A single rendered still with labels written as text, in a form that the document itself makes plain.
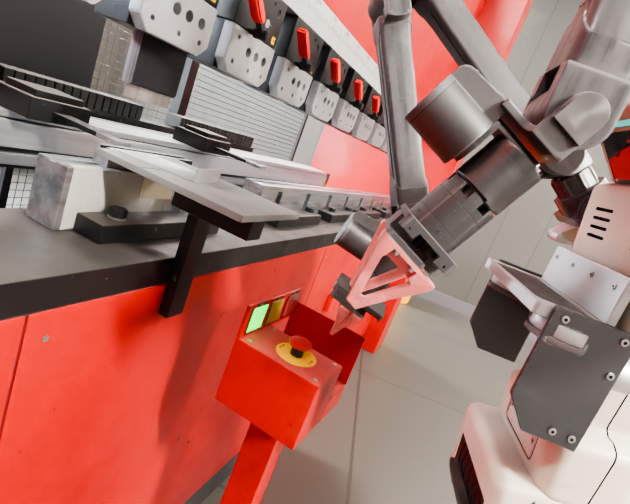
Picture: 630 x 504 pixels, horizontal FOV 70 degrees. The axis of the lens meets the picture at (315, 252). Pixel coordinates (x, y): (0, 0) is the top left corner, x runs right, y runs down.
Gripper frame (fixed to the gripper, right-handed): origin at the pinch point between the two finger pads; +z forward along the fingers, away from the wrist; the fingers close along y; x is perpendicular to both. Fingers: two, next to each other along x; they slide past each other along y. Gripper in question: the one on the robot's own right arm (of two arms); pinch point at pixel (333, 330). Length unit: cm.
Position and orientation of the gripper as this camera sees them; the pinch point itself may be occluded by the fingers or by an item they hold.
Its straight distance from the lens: 86.1
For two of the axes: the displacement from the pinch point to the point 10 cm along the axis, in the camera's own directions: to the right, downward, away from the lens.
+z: -5.5, 7.7, 3.2
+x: -2.1, 2.5, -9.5
